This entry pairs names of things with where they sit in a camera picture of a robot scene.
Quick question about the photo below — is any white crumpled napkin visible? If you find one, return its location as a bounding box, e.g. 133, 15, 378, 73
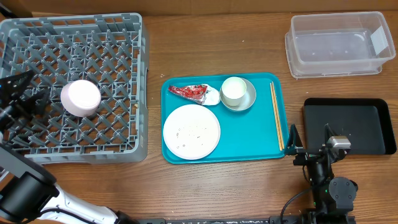
202, 84, 221, 106

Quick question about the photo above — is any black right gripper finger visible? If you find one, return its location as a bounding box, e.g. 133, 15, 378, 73
324, 123, 335, 148
285, 124, 303, 155

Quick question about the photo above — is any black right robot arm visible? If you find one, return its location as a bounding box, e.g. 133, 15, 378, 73
279, 124, 358, 224

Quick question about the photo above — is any wooden chopstick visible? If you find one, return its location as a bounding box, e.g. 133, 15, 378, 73
269, 82, 283, 151
271, 81, 285, 151

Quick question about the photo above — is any white round plate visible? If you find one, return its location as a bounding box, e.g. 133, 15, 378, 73
162, 105, 221, 160

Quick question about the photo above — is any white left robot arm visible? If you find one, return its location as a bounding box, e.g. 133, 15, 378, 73
1, 70, 136, 223

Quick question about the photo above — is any clear plastic bin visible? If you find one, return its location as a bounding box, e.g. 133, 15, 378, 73
285, 11, 396, 78

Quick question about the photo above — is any red foil snack wrapper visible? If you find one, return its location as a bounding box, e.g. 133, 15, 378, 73
168, 84, 208, 105

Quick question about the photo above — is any teal plastic tray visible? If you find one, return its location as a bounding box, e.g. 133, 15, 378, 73
162, 73, 289, 164

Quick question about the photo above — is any pink upturned bowl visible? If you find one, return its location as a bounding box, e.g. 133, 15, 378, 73
60, 80, 101, 117

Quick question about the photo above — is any grey shallow bowl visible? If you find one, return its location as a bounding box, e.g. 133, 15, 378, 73
220, 78, 256, 111

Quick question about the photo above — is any black plastic tray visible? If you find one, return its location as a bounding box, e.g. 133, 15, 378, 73
303, 98, 397, 155

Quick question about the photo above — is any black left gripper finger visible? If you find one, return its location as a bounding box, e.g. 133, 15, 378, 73
16, 89, 50, 118
1, 70, 35, 103

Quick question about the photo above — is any white paper cup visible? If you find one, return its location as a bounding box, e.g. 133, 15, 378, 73
221, 77, 247, 106

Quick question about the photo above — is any right wooden chopstick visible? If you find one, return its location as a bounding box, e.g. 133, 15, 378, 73
271, 81, 285, 151

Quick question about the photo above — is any left wooden chopstick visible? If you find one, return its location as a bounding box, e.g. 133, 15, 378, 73
269, 82, 283, 151

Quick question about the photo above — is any grey plastic dish rack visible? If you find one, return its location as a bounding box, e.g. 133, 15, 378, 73
1, 13, 149, 164

